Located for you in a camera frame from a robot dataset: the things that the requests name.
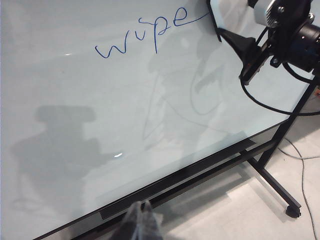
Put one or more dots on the black stand caster wheel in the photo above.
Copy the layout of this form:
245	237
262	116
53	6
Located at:
293	212

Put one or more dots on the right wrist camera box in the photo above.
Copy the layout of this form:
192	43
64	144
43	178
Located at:
265	11

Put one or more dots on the black whiteboard stand frame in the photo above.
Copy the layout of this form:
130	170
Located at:
273	182

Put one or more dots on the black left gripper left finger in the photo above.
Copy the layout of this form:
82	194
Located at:
128	230

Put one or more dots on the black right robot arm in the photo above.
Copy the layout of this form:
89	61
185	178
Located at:
307	37

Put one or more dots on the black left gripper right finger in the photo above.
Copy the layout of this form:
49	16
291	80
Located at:
151	230

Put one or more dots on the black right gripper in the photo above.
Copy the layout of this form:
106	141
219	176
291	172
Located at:
282	45

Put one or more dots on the white glass whiteboard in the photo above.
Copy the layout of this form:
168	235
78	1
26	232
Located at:
100	100

